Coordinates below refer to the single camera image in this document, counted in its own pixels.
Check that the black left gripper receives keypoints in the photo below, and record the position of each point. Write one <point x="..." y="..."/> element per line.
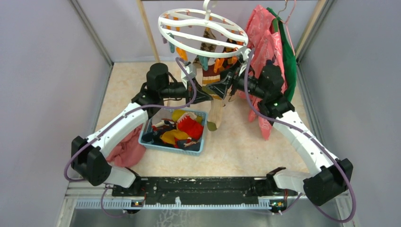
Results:
<point x="200" y="96"/>

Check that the mustard yellow ribbed sock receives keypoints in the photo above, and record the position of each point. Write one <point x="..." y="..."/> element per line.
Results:
<point x="170" y="137"/>

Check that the light blue plastic basket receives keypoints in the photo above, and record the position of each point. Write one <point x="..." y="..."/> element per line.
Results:
<point x="147" y="127"/>

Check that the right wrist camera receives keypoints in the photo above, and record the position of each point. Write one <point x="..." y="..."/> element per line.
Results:
<point x="246" y="59"/>

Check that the red santa sock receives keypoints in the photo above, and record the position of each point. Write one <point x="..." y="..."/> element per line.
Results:
<point x="191" y="127"/>

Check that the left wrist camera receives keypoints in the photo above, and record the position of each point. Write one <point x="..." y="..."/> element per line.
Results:
<point x="188" y="72"/>

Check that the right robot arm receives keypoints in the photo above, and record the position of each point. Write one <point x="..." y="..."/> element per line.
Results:
<point x="328" y="176"/>

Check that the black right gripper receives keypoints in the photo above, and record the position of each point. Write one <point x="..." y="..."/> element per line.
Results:
<point x="220" y="89"/>

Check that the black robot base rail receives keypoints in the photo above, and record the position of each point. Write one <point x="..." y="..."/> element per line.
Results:
<point x="202" y="191"/>

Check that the green hanging garment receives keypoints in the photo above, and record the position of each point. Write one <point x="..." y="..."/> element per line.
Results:
<point x="289" y="59"/>

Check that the white round clip hanger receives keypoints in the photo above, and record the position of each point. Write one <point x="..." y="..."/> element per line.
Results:
<point x="183" y="29"/>

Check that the yellow sock in basket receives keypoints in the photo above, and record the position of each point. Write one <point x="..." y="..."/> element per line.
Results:
<point x="179" y="113"/>

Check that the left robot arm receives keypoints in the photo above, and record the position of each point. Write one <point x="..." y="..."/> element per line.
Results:
<point x="89" y="154"/>

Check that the pink cloth on floor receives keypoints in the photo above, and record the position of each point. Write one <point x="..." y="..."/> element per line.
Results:
<point x="128" y="152"/>

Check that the pink patterned hanging garment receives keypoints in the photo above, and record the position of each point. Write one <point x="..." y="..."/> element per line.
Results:
<point x="264" y="36"/>

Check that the navy blue patterned sock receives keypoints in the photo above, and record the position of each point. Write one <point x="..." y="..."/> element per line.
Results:
<point x="152" y="138"/>

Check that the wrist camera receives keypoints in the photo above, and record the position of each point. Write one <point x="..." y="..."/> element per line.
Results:
<point x="246" y="59"/>
<point x="188" y="72"/>

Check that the light wooden clothes rack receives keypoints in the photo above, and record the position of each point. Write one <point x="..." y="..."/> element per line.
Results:
<point x="299" y="15"/>

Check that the argyle brown cream sock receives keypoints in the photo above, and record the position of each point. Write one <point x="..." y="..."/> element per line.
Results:
<point x="202" y="61"/>

